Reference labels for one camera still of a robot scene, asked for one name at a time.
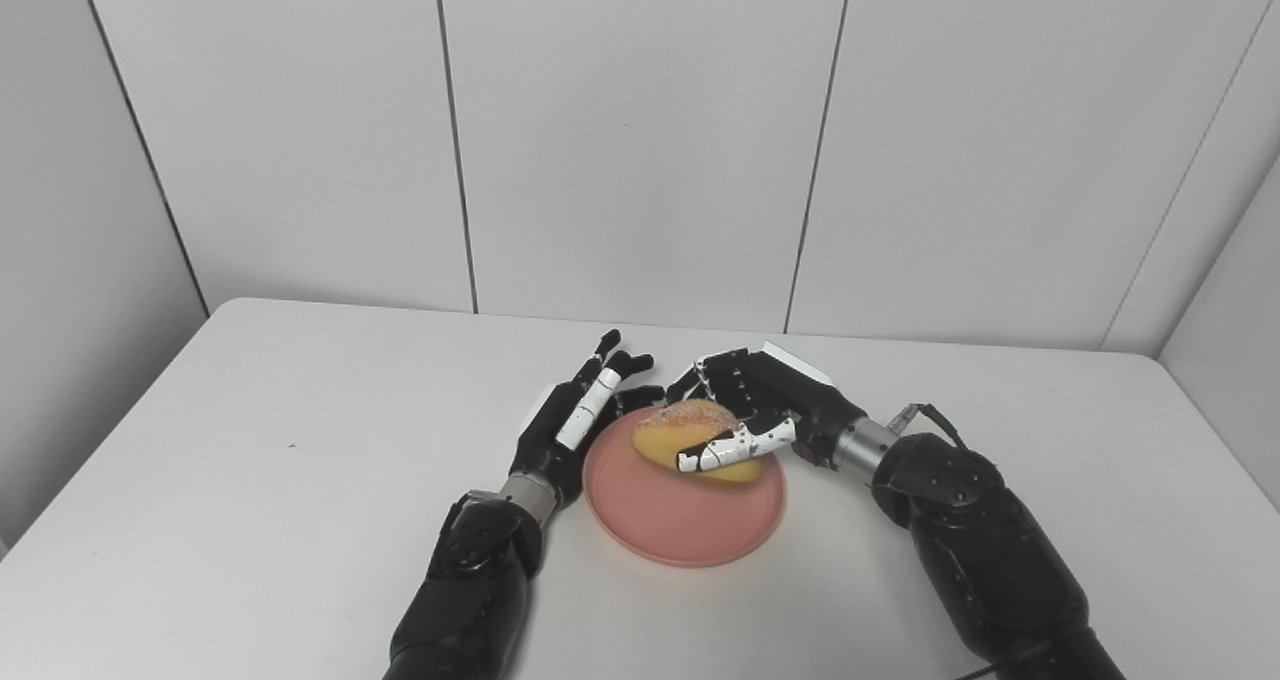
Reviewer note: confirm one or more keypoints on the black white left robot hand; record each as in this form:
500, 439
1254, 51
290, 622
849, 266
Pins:
545, 440

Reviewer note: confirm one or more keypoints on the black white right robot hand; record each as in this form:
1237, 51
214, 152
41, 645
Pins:
790, 395

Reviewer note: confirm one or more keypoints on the golden sugared bread roll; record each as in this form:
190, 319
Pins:
665, 435

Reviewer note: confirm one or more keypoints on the pink round plate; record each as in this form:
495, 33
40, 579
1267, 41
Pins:
680, 520

